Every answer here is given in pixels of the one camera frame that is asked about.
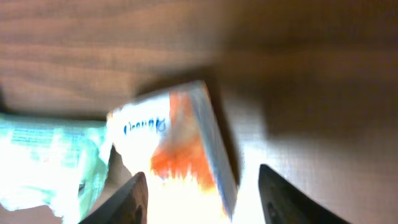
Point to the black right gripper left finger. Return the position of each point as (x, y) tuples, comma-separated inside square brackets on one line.
[(128, 205)]

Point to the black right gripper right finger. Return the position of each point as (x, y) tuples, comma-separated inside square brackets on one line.
[(283, 203)]

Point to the green wet wipe packet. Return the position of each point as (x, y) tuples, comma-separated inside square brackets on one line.
[(60, 163)]

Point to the orange white small box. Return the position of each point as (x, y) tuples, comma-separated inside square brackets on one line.
[(173, 137)]

